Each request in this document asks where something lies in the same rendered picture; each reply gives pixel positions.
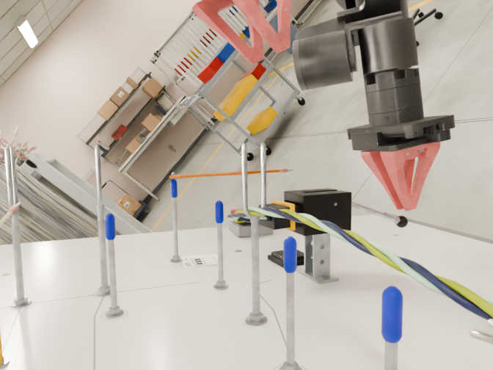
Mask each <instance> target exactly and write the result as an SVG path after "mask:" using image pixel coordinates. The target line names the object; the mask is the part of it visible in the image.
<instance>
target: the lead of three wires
mask: <svg viewBox="0 0 493 370"><path fill-rule="evenodd" d="M248 209H249V213H250V215H254V216H255V211H254V207H250V208H248ZM230 216H231V217H232V218H231V219H230V220H231V221H234V220H235V222H237V223H241V222H250V217H248V216H247V215H245V213H244V211H243V210H237V211H236V212H235V213H234V214H231V215H230ZM263 220H267V217H264V216H261V217H260V221H263Z"/></svg>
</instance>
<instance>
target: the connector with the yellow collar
mask: <svg viewBox="0 0 493 370"><path fill-rule="evenodd" d="M286 203H292V204H295V212H296V213H297V214H301V213H302V205H301V204H299V203H294V202H286ZM266 207H272V208H276V209H289V210H290V207H288V206H282V205H279V204H276V203H270V204H266ZM264 217H267V220H263V221H259V225H262V226H265V227H267V228H270V229H273V230H278V229H283V228H290V227H291V221H290V220H288V219H286V218H279V217H271V216H268V215H266V216H264ZM297 226H302V224H301V223H299V222H295V227H297Z"/></svg>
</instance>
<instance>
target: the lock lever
mask: <svg viewBox="0 0 493 370"><path fill-rule="evenodd" d="M351 206H352V207H354V208H358V209H360V210H363V211H366V212H368V213H371V214H375V215H377V216H380V217H383V218H385V219H388V220H392V221H393V222H394V223H395V224H398V223H399V222H400V221H401V220H400V218H399V217H398V216H395V217H393V216H390V215H388V214H385V213H382V212H380V211H376V210H374V209H371V208H368V207H365V206H362V205H360V204H358V203H354V202H352V201H351Z"/></svg>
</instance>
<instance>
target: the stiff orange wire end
mask: <svg viewBox="0 0 493 370"><path fill-rule="evenodd" d="M287 171H293V170H287V169H279V170H267V171H266V173H286V172H287ZM259 173H261V170H258V171H247V174H259ZM221 175H242V172H231V173H205V174H191V175H170V176H169V177H170V178H196V177H208V176H221Z"/></svg>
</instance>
